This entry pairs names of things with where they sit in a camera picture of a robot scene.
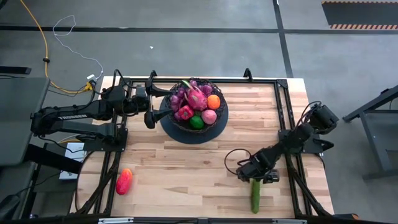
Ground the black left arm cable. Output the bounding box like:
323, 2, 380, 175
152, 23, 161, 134
90, 68, 138, 98

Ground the pale purple grape bunch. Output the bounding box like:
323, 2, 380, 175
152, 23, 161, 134
169, 80, 214, 123

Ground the hazard striped floor mat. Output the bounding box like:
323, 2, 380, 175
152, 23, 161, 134
321, 0, 398, 30

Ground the dark woven wire basket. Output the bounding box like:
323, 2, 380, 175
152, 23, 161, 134
164, 77, 229, 134

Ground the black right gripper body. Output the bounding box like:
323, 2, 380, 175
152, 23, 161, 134
235, 151, 280, 185

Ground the white floor cable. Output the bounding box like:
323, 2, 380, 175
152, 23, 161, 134
52, 14, 104, 80

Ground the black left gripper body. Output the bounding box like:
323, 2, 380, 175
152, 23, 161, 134
131, 85, 154, 122

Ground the red bell pepper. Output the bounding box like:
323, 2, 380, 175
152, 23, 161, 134
177, 105, 195, 121

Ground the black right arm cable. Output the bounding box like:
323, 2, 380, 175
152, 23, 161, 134
224, 148, 254, 177

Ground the red orange mango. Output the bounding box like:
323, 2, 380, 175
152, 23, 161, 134
115, 168, 134, 196

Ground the green lime fruit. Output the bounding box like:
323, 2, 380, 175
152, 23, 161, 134
189, 114, 205, 131

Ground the black support beam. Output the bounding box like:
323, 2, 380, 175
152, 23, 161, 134
24, 143, 83, 175

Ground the orange fruit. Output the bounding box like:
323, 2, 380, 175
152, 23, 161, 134
206, 94, 222, 111

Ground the pink peach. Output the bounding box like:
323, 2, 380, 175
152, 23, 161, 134
201, 109, 218, 126

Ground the green cucumber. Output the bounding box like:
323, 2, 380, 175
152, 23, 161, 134
250, 179, 262, 215

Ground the white power box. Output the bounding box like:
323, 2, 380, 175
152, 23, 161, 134
58, 142, 87, 181

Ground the pink dragon fruit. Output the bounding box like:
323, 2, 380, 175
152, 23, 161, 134
182, 79, 209, 112

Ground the silver aluminium bracket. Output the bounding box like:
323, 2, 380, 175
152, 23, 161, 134
98, 217, 135, 224
272, 218, 308, 224

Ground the grey side desk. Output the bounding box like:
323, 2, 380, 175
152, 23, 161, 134
0, 77, 51, 167

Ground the black legged side desk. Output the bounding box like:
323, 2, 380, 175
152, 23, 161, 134
341, 83, 398, 182

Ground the black metal table frame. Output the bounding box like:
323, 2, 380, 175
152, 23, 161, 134
70, 68, 335, 219

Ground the yellow floor cable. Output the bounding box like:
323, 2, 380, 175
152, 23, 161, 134
19, 0, 94, 95

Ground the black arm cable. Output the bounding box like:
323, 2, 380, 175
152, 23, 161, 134
224, 148, 254, 177
90, 68, 138, 98

